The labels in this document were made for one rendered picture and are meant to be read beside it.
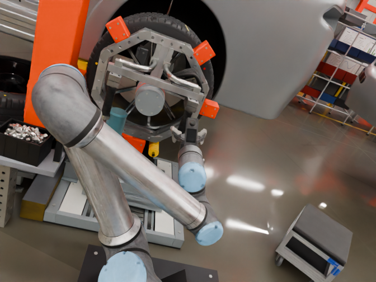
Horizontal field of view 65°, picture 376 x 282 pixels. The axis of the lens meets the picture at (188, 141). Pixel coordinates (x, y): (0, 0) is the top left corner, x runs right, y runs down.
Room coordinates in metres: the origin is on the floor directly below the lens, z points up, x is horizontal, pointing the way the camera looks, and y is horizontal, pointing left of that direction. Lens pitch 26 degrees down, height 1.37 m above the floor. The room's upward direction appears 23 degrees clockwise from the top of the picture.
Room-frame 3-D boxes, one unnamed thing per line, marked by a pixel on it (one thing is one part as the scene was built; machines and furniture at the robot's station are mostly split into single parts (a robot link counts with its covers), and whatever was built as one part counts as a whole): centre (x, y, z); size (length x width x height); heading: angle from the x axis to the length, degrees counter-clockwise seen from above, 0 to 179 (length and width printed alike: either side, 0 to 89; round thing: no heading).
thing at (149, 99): (1.34, 0.25, 0.85); 0.21 x 0.14 x 0.14; 15
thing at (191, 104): (1.25, 0.05, 0.93); 0.09 x 0.05 x 0.05; 15
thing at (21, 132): (1.07, 0.68, 0.51); 0.20 x 0.14 x 0.13; 99
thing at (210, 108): (1.50, -0.03, 0.85); 0.09 x 0.08 x 0.07; 105
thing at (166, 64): (1.32, 0.14, 1.03); 0.19 x 0.18 x 0.11; 15
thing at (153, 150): (1.54, 0.18, 0.51); 0.29 x 0.06 x 0.06; 15
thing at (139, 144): (1.45, 0.28, 0.48); 0.16 x 0.12 x 0.17; 15
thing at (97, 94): (1.41, 0.27, 0.85); 0.54 x 0.07 x 0.54; 105
